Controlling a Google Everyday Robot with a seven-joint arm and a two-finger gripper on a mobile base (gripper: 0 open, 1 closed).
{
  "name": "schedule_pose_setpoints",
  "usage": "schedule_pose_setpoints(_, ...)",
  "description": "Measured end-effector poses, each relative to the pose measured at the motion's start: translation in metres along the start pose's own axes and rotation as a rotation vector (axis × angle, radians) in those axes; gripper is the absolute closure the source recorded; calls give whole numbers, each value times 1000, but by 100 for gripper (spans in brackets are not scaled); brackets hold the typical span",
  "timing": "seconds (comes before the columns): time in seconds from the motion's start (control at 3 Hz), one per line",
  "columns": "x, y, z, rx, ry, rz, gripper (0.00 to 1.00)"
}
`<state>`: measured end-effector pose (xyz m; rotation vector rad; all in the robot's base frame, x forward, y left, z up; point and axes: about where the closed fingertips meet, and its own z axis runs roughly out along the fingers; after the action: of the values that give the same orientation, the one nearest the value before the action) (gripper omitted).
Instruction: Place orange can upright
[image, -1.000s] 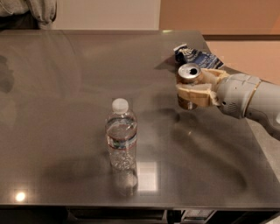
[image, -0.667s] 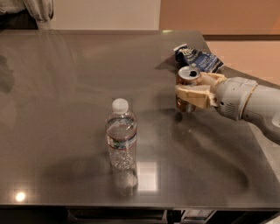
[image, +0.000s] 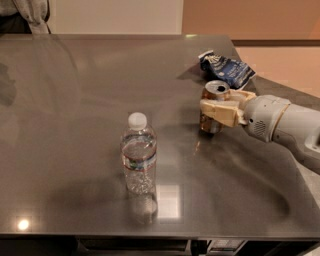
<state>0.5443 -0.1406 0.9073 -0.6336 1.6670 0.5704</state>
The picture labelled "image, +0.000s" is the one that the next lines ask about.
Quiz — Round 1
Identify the orange soda can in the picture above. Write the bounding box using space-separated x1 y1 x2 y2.
200 80 230 134

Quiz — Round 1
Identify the person in grey sweater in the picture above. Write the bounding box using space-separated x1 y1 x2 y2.
0 0 50 34

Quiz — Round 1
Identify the label plate under table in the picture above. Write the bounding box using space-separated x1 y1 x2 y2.
210 239 244 252

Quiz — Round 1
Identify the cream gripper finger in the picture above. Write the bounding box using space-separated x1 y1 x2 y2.
200 99 248 127
230 89 257 109

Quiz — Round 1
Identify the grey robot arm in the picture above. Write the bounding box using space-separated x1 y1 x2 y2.
200 90 320 174

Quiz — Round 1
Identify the blue crumpled chip bag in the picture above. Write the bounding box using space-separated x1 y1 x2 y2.
198 50 255 90

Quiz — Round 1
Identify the clear plastic water bottle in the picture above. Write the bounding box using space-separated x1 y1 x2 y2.
120 112 157 195

